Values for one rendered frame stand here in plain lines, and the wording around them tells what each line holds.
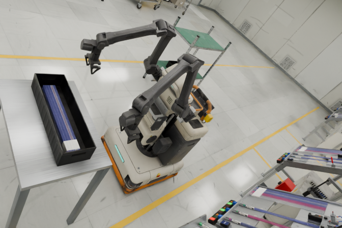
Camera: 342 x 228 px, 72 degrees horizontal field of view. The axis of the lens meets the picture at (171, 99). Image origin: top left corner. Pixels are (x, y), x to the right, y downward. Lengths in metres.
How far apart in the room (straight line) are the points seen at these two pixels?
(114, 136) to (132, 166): 0.34
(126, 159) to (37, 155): 1.00
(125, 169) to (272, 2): 9.73
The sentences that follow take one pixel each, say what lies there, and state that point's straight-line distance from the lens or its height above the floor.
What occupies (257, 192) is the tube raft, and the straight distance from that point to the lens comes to 2.16.
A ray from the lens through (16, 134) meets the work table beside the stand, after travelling 1.42.
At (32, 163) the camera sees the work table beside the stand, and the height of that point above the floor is 0.80.
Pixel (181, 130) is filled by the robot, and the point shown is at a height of 0.73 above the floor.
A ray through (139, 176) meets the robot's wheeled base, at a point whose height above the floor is 0.28.
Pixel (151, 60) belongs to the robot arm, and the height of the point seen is 1.16.
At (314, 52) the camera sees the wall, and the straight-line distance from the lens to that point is 10.25.
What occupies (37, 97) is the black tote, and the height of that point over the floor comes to 0.84.
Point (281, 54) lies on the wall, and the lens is 10.51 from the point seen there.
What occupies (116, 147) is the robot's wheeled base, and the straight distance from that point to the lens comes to 2.24.
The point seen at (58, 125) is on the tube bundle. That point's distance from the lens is 1.43.
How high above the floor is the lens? 1.92
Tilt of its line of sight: 31 degrees down
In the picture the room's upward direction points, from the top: 36 degrees clockwise
